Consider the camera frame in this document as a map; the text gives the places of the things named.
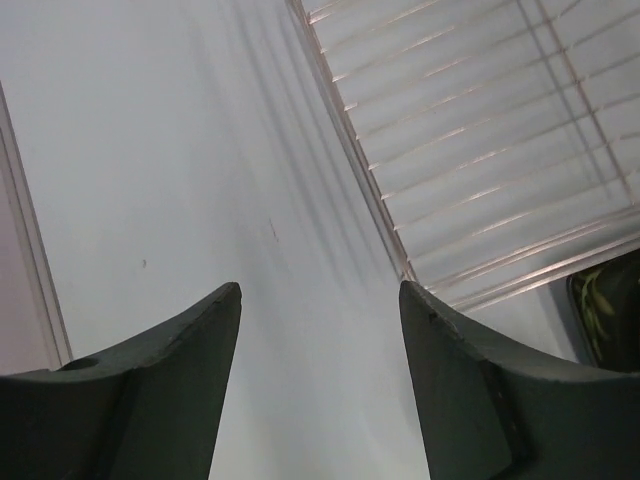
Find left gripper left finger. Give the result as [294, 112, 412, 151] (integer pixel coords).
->
[1, 282, 242, 479]

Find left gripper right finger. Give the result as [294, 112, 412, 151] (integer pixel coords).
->
[399, 281, 639, 479]

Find black floral square plate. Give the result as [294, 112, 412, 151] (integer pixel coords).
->
[567, 254, 639, 373]

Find metal wire dish rack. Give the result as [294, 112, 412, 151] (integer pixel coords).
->
[289, 1, 639, 311]

